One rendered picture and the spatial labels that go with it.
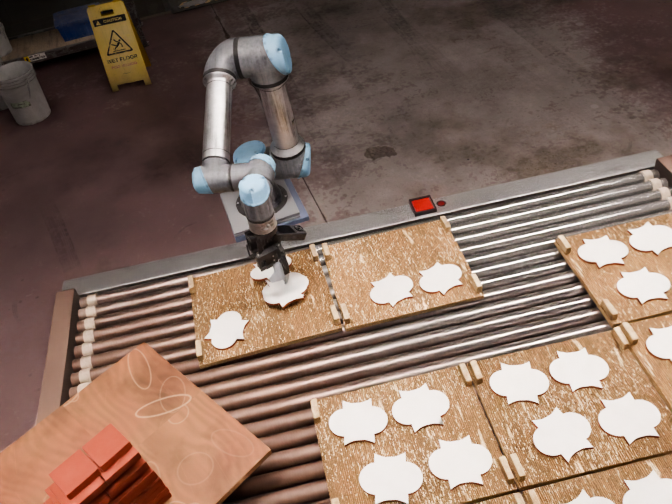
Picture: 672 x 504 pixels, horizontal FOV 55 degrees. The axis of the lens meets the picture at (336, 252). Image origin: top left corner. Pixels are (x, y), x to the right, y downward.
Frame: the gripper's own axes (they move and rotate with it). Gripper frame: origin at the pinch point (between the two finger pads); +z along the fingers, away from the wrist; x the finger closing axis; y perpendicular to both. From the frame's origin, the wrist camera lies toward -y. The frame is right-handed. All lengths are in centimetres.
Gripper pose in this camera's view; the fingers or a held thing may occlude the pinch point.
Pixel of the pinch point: (282, 274)
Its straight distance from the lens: 188.7
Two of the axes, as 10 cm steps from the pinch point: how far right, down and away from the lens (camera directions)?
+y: -8.3, 4.5, -3.3
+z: 1.1, 7.1, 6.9
